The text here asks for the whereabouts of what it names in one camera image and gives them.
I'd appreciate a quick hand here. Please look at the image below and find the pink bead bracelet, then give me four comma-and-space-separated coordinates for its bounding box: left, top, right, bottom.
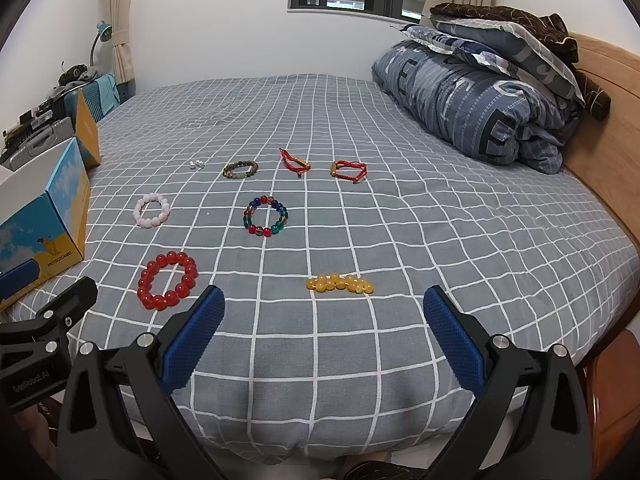
131, 192, 172, 230

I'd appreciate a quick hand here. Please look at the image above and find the multicolour bead bracelet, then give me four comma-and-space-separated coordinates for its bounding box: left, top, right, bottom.
242, 195, 290, 239

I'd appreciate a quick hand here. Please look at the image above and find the olive brown bead bracelet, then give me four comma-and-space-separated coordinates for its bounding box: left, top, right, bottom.
221, 159, 260, 180

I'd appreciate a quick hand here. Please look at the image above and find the yellow amber bead bracelet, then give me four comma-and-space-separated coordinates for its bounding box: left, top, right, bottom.
305, 273, 376, 296

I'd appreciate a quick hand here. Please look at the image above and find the red cord bracelet gold tube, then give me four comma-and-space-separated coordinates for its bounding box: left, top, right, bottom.
280, 148, 311, 178

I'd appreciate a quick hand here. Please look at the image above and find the red cord bracelet gold bead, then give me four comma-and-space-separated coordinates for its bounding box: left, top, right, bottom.
330, 159, 368, 184

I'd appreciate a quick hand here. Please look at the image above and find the white blue cardboard box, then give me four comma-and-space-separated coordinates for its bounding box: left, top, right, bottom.
0, 96, 101, 309

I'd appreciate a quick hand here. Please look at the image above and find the grey suitcase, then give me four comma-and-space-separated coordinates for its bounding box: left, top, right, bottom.
1, 117, 75, 171

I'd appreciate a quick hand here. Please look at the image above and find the teal suitcase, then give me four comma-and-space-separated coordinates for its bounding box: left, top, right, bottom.
63, 73, 120, 122

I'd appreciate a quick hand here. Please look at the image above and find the wooden headboard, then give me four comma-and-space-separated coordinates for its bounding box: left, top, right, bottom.
563, 34, 640, 244

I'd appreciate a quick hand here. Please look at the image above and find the grey checked bed sheet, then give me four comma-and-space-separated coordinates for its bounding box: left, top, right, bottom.
6, 72, 640, 463

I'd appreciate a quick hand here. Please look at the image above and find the teal desk lamp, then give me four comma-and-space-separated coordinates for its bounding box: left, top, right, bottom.
90, 21, 113, 66

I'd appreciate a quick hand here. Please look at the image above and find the folded blue patterned duvet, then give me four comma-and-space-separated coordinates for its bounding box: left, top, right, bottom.
372, 40, 582, 174

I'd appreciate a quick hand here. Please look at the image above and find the beige left curtain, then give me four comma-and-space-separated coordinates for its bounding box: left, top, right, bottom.
105, 0, 134, 84

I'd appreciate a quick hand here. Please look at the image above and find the grey patterned pillow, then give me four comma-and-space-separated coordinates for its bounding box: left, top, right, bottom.
402, 15, 586, 104

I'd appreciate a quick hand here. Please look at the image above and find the brown fleece blanket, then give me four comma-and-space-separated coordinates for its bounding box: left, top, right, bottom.
431, 2, 612, 122

